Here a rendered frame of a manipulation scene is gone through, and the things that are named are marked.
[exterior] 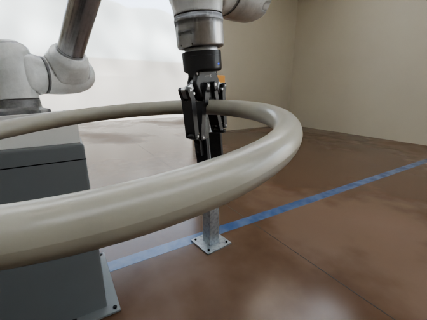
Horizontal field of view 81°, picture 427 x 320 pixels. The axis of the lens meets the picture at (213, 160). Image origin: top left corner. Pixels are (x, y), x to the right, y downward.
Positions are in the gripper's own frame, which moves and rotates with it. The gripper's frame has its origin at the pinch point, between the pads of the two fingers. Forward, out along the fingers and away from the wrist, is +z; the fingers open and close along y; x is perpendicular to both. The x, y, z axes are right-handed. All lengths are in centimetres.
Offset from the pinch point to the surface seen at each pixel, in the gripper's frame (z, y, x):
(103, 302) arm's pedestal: 81, 1, -69
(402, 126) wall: 107, -563, 63
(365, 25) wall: -92, -623, -24
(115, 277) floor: 86, -15, -82
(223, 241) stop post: 91, -76, -50
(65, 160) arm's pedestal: 11, 0, -68
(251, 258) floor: 93, -72, -27
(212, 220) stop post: 72, -70, -54
